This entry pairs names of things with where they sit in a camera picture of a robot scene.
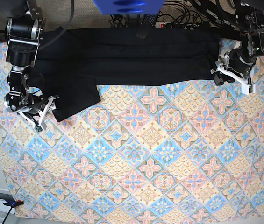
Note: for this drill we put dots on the blue clamp bottom left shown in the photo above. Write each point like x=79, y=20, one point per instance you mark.
x=12, y=204

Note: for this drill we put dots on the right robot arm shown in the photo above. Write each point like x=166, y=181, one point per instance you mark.
x=23, y=34

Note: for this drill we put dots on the white power strip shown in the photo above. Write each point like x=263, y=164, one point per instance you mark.
x=177, y=25

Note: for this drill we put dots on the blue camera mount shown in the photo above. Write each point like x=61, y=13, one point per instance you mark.
x=129, y=6

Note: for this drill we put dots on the patterned tablecloth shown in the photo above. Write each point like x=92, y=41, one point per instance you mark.
x=189, y=152

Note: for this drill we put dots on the black T-shirt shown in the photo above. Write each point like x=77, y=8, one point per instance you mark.
x=81, y=59

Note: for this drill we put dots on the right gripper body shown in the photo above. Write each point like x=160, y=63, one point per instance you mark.
x=32, y=106

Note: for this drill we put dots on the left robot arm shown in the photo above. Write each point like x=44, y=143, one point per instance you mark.
x=248, y=18

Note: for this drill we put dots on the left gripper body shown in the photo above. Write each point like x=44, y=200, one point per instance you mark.
x=236, y=62

